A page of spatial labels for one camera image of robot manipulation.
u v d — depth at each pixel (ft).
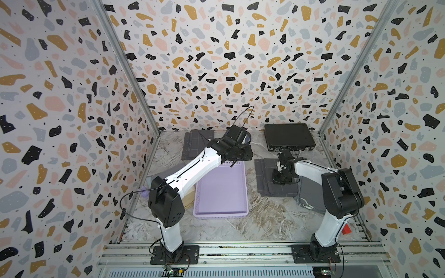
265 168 3.32
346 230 2.57
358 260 2.41
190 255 2.41
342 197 1.63
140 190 1.42
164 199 1.46
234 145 2.02
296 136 4.01
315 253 2.18
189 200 2.87
